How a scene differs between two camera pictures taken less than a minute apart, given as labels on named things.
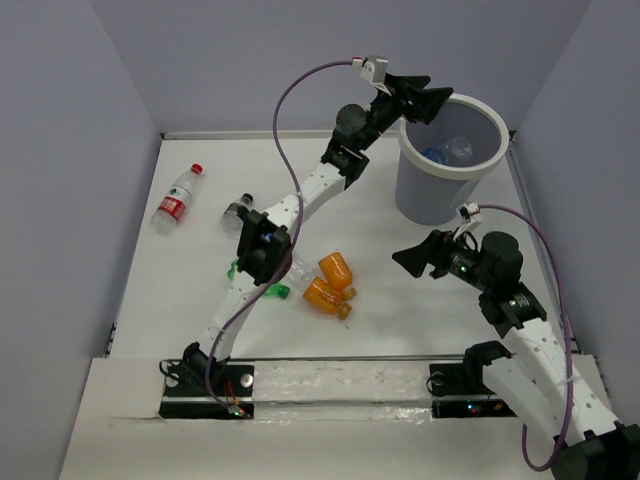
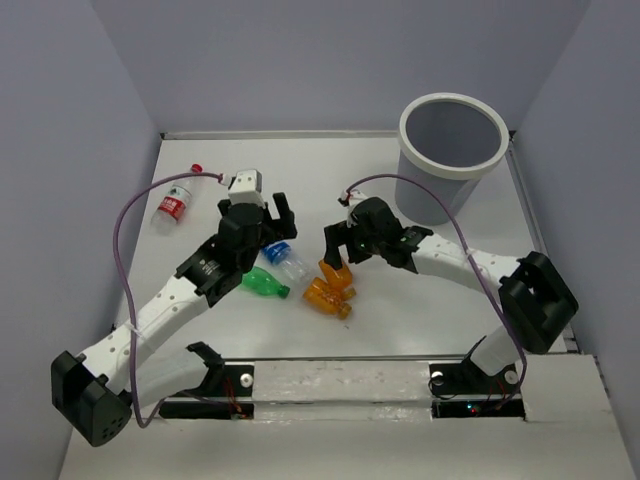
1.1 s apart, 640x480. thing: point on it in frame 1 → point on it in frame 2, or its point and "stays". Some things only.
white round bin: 441,165 stays
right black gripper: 413,260 → 339,234
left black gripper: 424,102 → 284,227
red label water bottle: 173,205 stays
